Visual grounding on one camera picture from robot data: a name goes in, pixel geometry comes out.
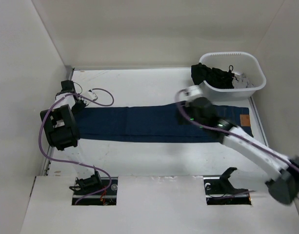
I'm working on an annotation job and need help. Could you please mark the dark blue denim trousers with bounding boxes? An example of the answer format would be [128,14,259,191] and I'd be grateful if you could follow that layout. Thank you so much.
[75,102,254,144]

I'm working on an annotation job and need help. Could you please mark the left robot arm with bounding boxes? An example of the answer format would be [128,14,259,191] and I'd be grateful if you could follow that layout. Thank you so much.
[40,80,94,179]

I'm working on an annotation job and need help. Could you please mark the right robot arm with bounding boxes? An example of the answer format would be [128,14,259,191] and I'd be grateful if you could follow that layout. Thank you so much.
[175,93,299,205]

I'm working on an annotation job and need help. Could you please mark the black garment in basket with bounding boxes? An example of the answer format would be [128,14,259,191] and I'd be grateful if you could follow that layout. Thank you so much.
[191,63,235,89]

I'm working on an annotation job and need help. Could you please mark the grey white garment in basket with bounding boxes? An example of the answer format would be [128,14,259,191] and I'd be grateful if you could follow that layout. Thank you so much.
[232,73,254,89]

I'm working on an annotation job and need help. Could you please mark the white plastic laundry basket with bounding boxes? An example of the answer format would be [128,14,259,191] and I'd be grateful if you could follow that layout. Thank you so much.
[199,52,266,101]

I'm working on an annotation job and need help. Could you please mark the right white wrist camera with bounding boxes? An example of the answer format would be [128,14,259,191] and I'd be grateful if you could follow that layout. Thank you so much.
[184,85,203,102]

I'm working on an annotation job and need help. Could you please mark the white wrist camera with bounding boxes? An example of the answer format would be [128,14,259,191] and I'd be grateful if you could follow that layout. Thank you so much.
[82,90,98,101]
[184,85,203,102]

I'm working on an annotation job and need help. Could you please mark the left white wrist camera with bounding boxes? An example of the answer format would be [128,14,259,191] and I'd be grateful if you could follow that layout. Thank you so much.
[82,90,98,101]

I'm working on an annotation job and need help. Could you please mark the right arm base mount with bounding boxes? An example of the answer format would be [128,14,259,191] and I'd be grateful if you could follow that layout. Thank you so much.
[203,167,251,205]

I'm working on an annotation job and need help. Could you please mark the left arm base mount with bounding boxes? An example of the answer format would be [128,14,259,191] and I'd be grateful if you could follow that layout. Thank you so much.
[69,171,119,206]

